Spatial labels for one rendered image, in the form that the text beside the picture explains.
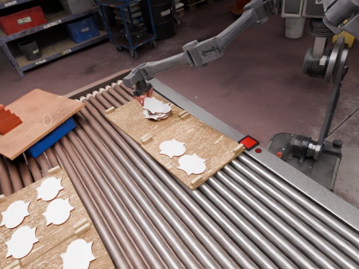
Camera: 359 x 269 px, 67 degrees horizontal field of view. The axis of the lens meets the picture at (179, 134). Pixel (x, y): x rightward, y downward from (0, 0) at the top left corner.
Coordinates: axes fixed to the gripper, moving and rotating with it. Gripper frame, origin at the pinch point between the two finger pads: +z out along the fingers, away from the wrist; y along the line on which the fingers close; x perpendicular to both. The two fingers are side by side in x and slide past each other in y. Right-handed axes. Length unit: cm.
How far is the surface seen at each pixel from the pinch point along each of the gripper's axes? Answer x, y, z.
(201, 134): 37.1, 8.0, 10.3
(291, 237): 88, 49, 13
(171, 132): 20.9, 11.4, 10.1
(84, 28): -311, -265, 66
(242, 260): 74, 63, 12
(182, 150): 32.8, 22.8, 9.3
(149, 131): 7.9, 13.8, 9.9
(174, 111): 13.6, -6.7, 10.1
